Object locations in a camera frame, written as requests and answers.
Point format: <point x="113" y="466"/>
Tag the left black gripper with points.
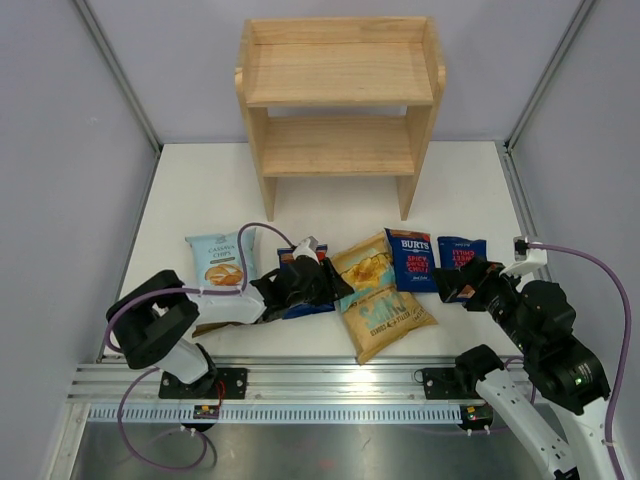
<point x="333" y="287"/>

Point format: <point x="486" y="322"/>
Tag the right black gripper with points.
<point x="480" y="277"/>

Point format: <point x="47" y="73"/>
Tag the blue burts chips bag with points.
<point x="285" y="256"/>
<point x="413" y="260"/>
<point x="456" y="251"/>

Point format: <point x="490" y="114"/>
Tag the tan kettle chips bag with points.
<point x="376" y="313"/>

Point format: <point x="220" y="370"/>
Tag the light blue cassava chips bag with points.
<point x="221" y="261"/>

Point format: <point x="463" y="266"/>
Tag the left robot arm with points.
<point x="149" y="324"/>

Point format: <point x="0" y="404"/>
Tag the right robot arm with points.
<point x="538" y="319"/>

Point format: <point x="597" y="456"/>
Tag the wooden two-tier shelf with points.
<point x="340" y="96"/>

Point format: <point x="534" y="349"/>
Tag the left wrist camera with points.
<point x="306" y="248"/>

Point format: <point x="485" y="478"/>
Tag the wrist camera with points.
<point x="528" y="258"/>
<point x="306" y="248"/>

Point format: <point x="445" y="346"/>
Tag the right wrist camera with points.
<point x="528" y="258"/>

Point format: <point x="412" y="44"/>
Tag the white slotted cable duct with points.
<point x="439" y="414"/>

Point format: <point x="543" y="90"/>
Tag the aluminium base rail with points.
<point x="285" y="380"/>

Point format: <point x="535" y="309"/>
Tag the right aluminium frame post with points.
<point x="577" y="22"/>

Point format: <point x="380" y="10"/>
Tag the aluminium frame post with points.
<point x="108" y="54"/>
<point x="577" y="22"/>

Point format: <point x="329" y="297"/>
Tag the left aluminium frame post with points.
<point x="108" y="54"/>

